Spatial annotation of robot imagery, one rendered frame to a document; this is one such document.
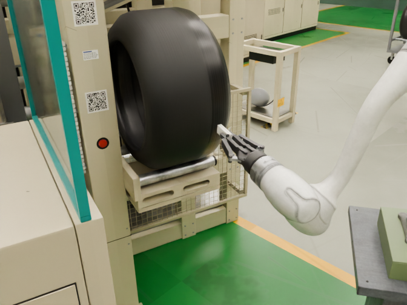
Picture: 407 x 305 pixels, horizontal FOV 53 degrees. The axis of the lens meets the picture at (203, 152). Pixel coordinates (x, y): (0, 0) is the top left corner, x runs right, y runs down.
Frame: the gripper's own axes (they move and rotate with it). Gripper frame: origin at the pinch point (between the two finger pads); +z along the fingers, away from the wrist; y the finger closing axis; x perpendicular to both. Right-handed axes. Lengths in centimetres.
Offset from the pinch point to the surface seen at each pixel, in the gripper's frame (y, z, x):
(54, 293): 61, -41, -5
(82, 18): 32, 37, -29
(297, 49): -207, 195, 66
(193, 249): -26, 60, 125
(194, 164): -1.8, 22.1, 27.3
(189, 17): -4.0, 34.6, -26.9
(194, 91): 4.2, 13.7, -9.4
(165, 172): 10.6, 22.1, 27.3
